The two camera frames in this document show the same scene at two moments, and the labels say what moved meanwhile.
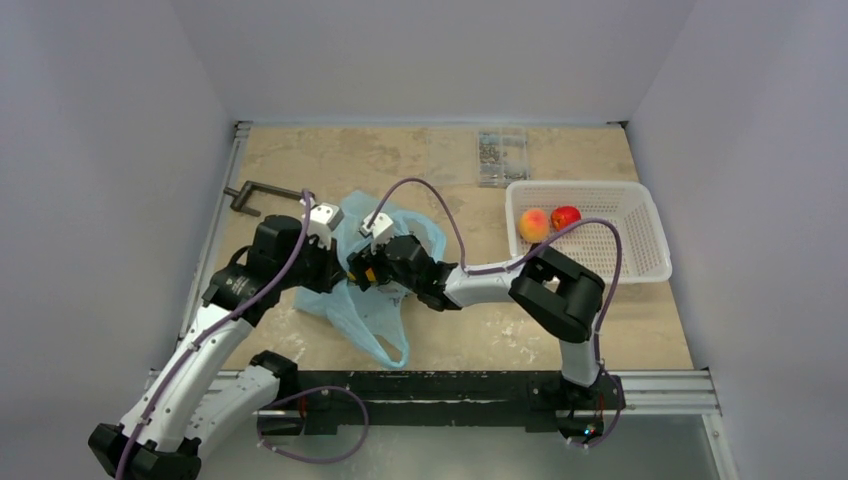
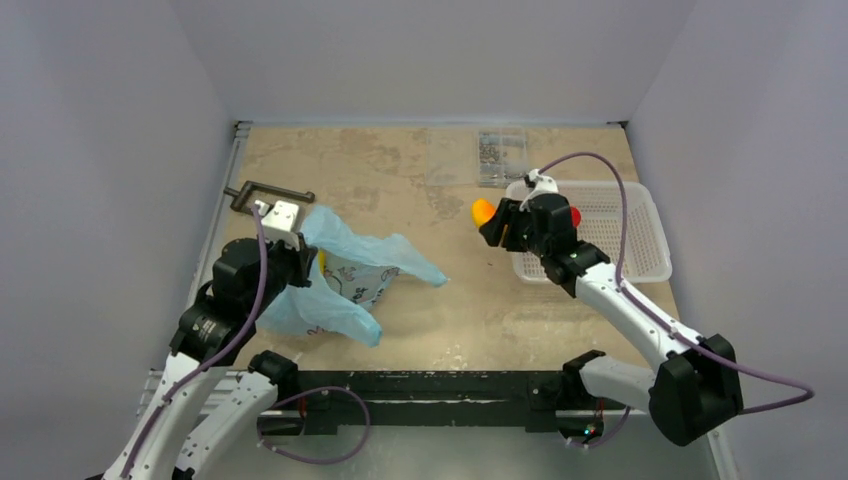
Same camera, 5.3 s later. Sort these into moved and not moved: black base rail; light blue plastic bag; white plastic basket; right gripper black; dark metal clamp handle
Moved: right gripper black; light blue plastic bag
Not moved: black base rail; dark metal clamp handle; white plastic basket
